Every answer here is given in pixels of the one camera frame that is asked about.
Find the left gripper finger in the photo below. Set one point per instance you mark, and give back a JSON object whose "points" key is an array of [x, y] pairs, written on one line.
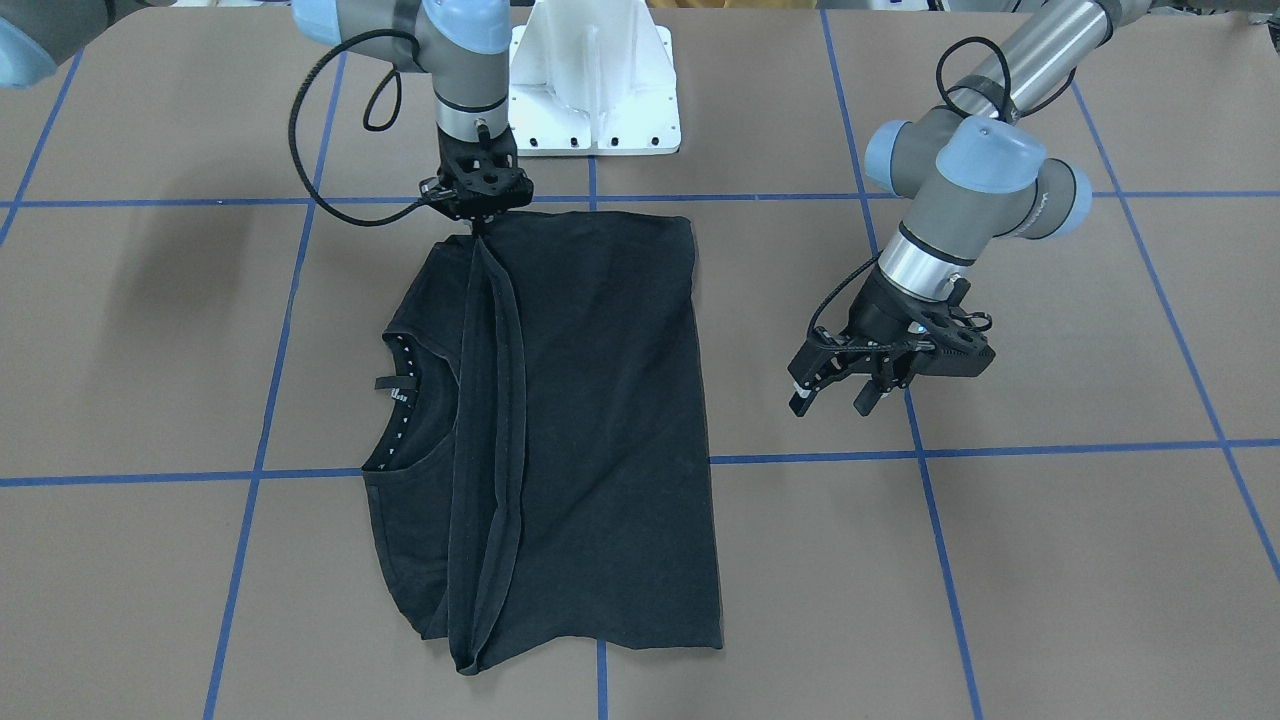
{"points": [[806, 388], [878, 386]]}

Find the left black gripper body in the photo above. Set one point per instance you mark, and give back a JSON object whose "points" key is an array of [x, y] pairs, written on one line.
{"points": [[882, 304]]}

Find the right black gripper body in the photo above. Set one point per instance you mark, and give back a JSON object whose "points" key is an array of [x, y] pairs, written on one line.
{"points": [[473, 227]]}

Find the black printed t-shirt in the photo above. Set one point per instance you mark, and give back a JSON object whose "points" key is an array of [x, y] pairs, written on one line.
{"points": [[544, 471]]}

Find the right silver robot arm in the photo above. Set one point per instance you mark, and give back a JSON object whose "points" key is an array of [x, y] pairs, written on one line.
{"points": [[462, 45]]}

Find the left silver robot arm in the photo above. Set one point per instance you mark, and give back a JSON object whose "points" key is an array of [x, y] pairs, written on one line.
{"points": [[971, 175]]}

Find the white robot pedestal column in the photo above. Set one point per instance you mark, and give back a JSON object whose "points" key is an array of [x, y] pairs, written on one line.
{"points": [[593, 78]]}

